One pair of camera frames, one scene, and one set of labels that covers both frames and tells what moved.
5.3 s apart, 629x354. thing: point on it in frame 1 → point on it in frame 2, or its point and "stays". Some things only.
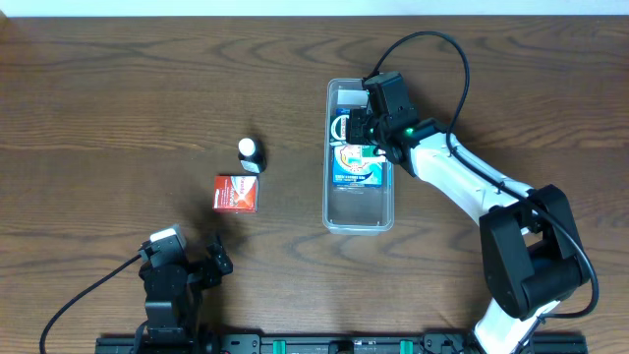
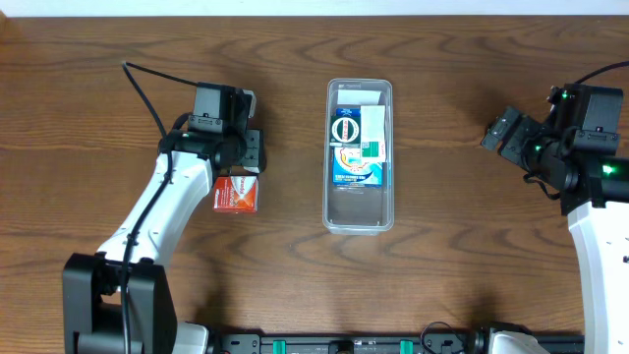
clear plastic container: (358, 182) stays
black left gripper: (203, 268) → (256, 160)
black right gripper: (358, 130) → (507, 136)
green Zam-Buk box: (338, 125) stays
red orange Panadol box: (236, 194) stays
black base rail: (333, 343) stays
